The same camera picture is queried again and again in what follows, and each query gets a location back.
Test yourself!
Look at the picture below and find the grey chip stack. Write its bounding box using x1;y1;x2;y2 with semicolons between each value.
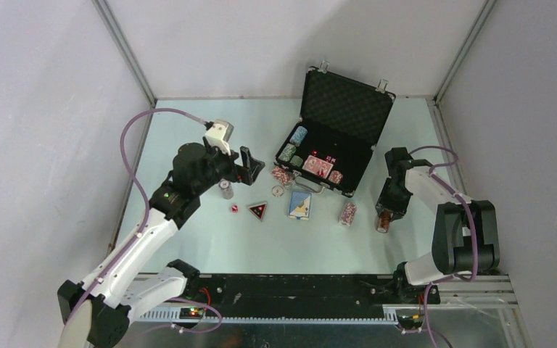
218;179;234;200

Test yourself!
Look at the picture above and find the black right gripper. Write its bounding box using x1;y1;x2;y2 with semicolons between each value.
375;178;411;221

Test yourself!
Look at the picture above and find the red white chip stack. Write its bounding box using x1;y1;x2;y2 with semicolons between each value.
339;202;357;228

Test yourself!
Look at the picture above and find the red chip stack in case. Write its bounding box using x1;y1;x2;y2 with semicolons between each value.
328;170;344;185

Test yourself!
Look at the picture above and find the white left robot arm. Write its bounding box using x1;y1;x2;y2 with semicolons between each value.
57;136;265;347

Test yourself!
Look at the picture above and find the tall green chip stack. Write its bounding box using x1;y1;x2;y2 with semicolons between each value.
278;144;297;162

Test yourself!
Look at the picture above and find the white dealer button chip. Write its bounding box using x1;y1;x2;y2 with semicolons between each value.
271;185;285;197

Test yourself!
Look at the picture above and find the blue poker chip stack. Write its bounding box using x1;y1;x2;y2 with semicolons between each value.
289;126;308;146

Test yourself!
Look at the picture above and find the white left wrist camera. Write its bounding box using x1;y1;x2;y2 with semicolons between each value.
204;120;234;155

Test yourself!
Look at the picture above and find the blue playing card deck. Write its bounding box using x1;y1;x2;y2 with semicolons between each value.
287;191;312;220

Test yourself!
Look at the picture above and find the black red triangular button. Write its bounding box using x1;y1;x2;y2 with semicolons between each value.
247;202;268;221

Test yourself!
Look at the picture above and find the red playing card deck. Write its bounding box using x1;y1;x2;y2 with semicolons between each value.
302;155;334;179

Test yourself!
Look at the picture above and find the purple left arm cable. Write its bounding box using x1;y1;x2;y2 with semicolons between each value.
67;107;224;337

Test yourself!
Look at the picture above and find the short green chip stack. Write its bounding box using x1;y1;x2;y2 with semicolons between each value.
289;155;304;167

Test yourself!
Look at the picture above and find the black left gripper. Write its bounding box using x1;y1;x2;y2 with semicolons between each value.
193;141;264;195

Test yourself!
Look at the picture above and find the orange brown chip stack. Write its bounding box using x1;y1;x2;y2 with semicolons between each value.
376;211;392;233

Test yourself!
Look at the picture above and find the aluminium frame rail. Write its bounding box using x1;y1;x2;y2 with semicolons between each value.
82;273;520;325

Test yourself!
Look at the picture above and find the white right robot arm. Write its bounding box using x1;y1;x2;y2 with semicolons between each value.
376;147;500;303

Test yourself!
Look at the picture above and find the black poker set case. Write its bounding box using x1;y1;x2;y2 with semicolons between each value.
274;64;397;197

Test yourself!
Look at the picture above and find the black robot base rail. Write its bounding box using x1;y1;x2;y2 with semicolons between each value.
167;260;440;321

